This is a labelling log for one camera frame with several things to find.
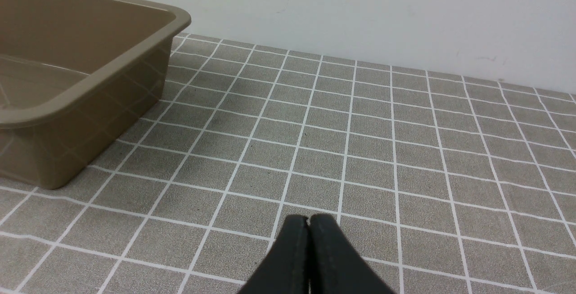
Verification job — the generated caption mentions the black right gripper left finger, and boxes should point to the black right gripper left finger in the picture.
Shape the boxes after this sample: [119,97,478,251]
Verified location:
[239,215,310,294]

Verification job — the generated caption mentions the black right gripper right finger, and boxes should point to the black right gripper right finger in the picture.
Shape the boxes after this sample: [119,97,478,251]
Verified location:
[309,214,393,294]

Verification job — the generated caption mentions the olive-brown plastic bin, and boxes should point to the olive-brown plastic bin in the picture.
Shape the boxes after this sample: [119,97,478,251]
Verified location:
[0,0,191,189]

